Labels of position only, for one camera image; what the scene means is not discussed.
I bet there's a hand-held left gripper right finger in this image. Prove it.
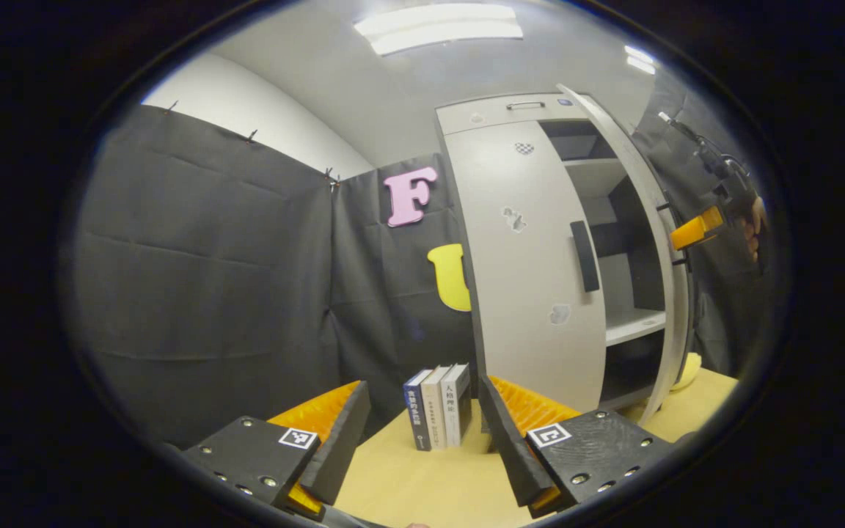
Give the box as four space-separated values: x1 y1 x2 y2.
478 374 676 521

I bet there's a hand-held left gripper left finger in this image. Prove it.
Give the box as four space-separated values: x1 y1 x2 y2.
180 378 373 524

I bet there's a grey double-door shoe cabinet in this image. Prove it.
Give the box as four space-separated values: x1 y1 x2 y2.
434 84 695 428

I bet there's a grey cabinet door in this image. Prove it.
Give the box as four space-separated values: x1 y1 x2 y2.
555 84 695 428
440 120 609 414

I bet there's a grey cabinet shelf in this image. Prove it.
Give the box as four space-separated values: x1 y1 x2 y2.
604 307 667 348
563 157 629 199

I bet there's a grey book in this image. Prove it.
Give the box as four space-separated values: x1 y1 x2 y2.
440 362 473 449

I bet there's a blue book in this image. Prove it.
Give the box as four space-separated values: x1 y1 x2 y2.
403 368 435 452

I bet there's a white book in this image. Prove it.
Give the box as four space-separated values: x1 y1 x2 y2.
420 364 453 450

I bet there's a yellow round bun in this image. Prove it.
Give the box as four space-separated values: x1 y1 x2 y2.
670 351 704 392

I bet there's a small ceiling light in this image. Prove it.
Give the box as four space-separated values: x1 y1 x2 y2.
623 45 657 76

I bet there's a black backdrop cloth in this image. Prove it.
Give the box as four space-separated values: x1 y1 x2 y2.
70 70 772 450

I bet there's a long ceiling light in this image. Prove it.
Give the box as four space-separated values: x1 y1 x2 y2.
353 3 525 57

